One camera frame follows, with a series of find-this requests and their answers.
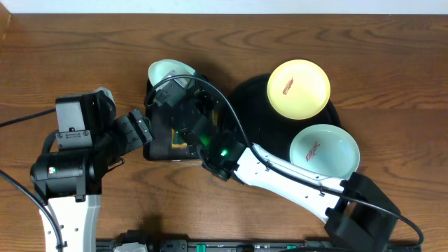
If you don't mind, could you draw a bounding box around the green and orange sponge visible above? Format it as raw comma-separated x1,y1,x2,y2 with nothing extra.
171,129,188,149

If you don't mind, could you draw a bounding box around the mint green plate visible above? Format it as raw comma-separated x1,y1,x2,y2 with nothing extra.
148,59,196,87
289,124,361,179

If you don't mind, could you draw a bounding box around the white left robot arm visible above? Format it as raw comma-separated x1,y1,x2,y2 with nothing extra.
30,108,153,251

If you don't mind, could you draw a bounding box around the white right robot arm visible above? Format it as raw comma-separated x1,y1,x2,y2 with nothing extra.
162,94,400,251

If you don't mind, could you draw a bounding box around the black rectangular tray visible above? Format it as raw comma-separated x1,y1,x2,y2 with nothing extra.
143,75,208,161

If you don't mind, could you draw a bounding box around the black round tray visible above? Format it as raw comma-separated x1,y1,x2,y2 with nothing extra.
228,74,342,161

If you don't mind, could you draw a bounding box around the yellow plate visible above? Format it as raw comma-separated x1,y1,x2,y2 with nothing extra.
267,59,330,120

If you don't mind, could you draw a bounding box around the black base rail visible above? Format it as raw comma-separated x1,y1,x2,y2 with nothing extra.
96,230,424,252

